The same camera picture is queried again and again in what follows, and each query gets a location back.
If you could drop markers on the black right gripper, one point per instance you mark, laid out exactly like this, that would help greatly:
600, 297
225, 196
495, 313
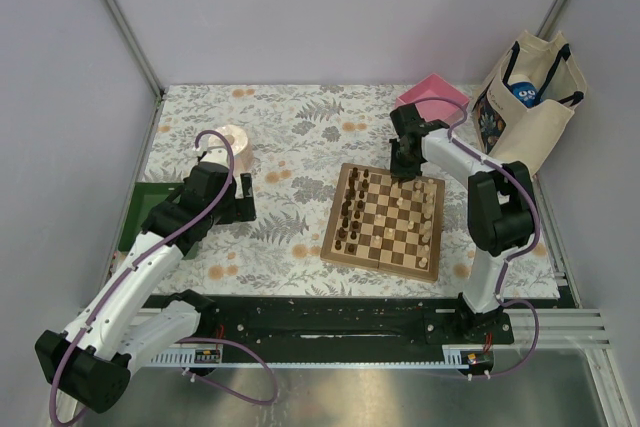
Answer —
397, 172

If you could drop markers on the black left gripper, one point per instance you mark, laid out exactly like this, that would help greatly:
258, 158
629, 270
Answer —
240, 208

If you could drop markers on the peach toilet paper roll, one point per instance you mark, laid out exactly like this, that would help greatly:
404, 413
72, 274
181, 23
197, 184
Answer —
241, 147

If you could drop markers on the wooden chess board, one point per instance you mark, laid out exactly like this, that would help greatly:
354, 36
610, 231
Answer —
380, 223

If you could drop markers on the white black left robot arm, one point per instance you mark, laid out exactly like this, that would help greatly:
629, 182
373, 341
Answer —
94, 357

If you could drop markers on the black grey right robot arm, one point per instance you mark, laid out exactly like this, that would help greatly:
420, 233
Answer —
502, 218

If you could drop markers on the green open box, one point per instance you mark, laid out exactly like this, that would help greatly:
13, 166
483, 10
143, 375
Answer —
145, 196

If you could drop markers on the pink open box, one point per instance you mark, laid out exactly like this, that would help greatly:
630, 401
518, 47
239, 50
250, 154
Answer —
429, 93

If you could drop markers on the floral table mat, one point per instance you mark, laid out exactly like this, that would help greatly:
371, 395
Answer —
300, 137

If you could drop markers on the blue white bottle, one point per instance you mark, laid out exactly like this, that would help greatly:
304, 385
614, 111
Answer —
523, 90

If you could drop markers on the cream canvas tote bag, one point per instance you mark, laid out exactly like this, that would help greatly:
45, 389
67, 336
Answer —
506, 129

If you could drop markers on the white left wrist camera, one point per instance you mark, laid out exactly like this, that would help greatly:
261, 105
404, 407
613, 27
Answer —
217, 154

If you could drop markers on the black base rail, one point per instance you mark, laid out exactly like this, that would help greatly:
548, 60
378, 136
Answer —
430, 322

